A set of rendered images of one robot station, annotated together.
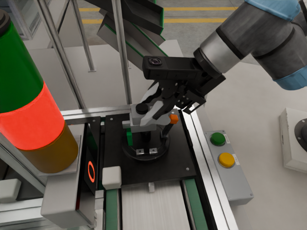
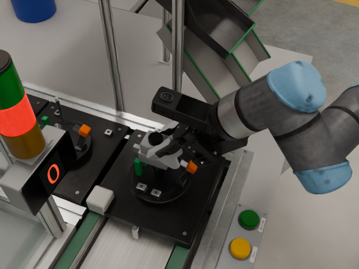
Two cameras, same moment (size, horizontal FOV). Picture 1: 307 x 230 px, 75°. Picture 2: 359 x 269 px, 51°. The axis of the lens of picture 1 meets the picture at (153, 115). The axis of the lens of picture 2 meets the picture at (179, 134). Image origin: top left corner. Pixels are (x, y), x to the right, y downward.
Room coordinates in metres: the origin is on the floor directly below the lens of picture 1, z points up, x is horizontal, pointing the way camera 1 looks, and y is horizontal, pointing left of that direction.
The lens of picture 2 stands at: (-0.07, -0.24, 1.69)
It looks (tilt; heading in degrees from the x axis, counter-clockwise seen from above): 50 degrees down; 28
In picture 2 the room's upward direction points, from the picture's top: 1 degrees clockwise
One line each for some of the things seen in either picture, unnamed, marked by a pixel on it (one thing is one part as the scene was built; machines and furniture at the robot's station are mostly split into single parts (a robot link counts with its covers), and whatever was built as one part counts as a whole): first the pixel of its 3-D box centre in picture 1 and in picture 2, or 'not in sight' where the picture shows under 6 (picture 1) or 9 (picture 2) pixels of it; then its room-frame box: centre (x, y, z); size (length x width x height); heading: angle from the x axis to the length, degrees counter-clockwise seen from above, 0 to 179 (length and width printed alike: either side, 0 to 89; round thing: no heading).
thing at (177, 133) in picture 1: (145, 143); (160, 182); (0.32, 0.02, 0.96); 0.24 x 0.24 x 0.02; 8
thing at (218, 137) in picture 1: (217, 139); (249, 219); (0.34, -0.19, 0.96); 0.04 x 0.04 x 0.02
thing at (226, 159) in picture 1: (226, 160); (240, 248); (0.27, -0.20, 0.96); 0.04 x 0.04 x 0.02
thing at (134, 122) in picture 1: (138, 117); (151, 146); (0.32, 0.04, 1.09); 0.08 x 0.04 x 0.07; 98
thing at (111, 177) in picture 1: (112, 177); (100, 200); (0.21, 0.11, 0.97); 0.05 x 0.05 x 0.04; 8
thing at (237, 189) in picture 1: (223, 165); (237, 254); (0.27, -0.20, 0.93); 0.21 x 0.07 x 0.06; 8
